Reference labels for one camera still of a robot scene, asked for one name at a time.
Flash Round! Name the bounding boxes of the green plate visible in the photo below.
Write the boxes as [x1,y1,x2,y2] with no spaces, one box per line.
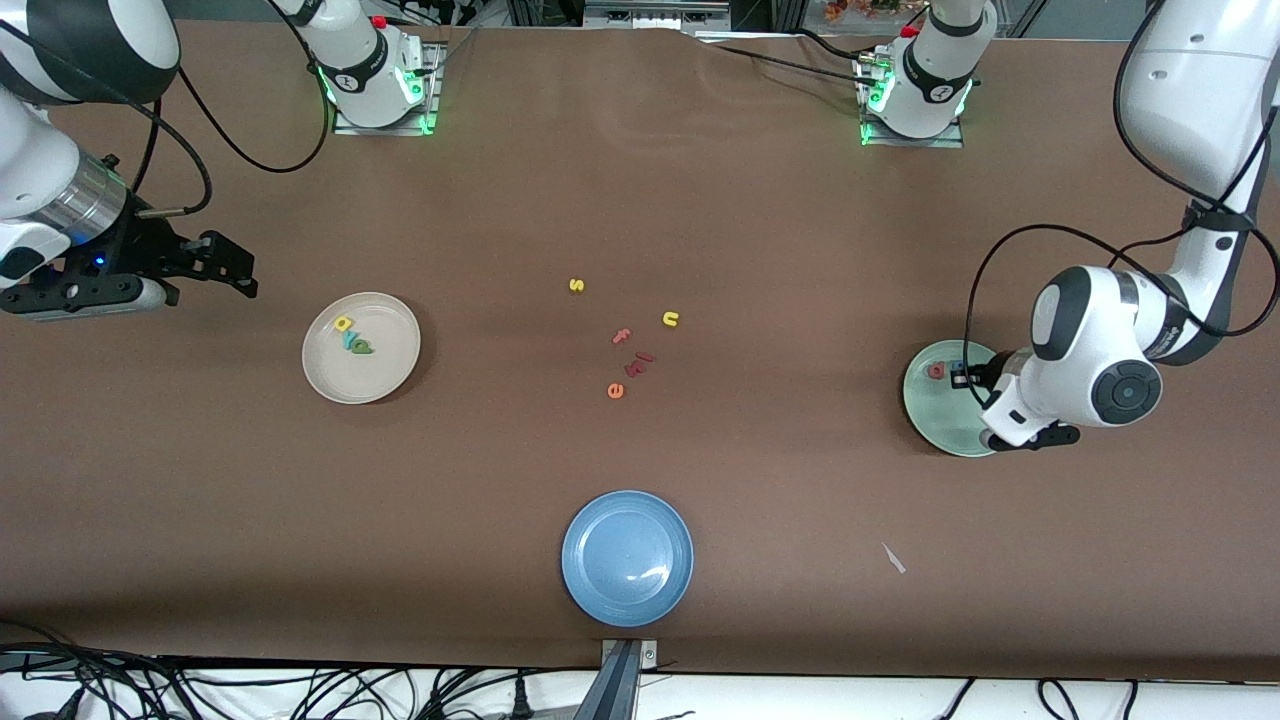
[902,339,1011,459]

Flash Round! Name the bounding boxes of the beige brown plate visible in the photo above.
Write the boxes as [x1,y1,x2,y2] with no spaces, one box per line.
[301,291,423,406]

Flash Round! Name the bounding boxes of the brown table cover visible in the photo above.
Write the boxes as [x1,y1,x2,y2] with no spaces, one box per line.
[0,20,1280,683]

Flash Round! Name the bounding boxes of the blue plate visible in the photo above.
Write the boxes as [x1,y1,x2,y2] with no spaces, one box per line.
[560,489,695,629]

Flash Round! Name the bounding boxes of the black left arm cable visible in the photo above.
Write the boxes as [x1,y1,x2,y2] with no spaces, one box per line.
[963,0,1280,386]

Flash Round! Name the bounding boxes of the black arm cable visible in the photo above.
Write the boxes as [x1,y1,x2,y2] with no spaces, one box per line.
[963,0,1280,386]
[130,0,331,216]

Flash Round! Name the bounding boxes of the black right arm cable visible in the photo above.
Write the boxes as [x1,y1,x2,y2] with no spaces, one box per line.
[130,0,331,216]

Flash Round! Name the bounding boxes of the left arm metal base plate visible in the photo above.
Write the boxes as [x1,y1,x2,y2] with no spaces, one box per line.
[858,50,966,149]

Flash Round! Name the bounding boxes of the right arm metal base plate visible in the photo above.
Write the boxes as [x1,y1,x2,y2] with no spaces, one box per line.
[333,40,443,136]

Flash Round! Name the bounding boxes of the black base power cable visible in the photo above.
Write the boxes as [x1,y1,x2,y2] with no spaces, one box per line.
[695,30,886,101]

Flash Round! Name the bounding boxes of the black floor cable tangle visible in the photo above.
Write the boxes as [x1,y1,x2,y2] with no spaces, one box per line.
[0,620,566,720]

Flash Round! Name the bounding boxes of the metal camera post bracket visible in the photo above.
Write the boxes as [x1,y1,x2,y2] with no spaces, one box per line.
[575,638,661,720]

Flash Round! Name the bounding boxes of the silver aluminium frame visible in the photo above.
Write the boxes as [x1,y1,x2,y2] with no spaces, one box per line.
[583,0,733,31]

